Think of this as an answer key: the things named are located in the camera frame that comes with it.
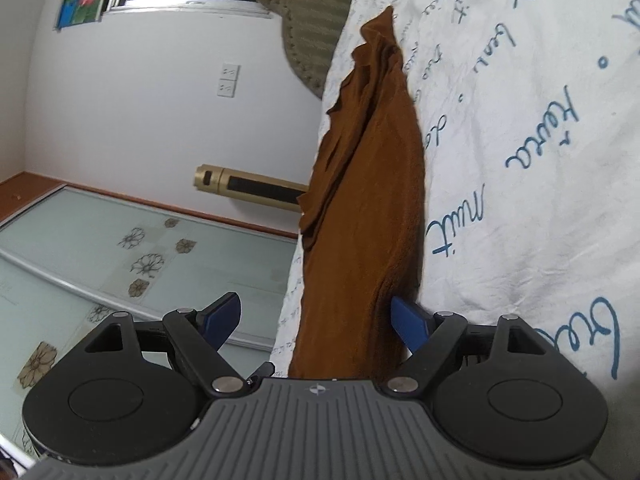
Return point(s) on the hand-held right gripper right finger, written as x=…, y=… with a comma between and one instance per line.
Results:
x=411, y=325

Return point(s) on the white quilt with blue script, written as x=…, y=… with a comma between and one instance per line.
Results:
x=525, y=110

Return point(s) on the gold tower fan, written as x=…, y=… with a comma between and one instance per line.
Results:
x=250, y=187

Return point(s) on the white wall socket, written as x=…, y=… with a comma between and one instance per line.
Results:
x=226, y=89
x=231, y=71

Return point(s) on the brown knit sweater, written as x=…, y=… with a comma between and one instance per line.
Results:
x=370, y=185

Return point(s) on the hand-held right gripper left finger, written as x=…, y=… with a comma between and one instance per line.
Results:
x=222, y=320

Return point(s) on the olive padded headboard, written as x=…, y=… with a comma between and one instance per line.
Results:
x=305, y=20

